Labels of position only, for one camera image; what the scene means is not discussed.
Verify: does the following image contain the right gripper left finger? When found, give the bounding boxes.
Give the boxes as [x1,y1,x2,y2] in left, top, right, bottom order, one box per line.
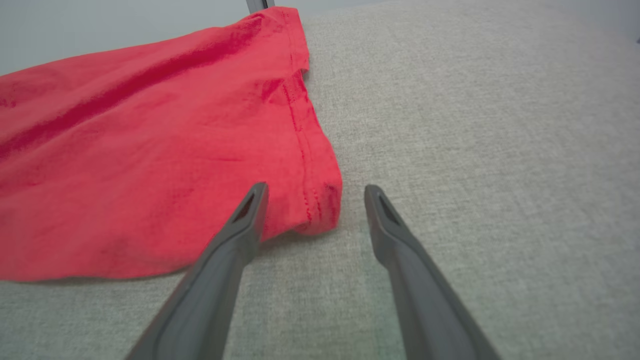
[125,181,270,360]

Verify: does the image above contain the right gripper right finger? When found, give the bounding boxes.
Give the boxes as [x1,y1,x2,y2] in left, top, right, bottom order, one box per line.
[364,184,501,360]

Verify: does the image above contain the red shorts with white stripe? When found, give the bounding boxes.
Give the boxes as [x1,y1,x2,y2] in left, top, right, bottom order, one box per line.
[0,6,344,282]

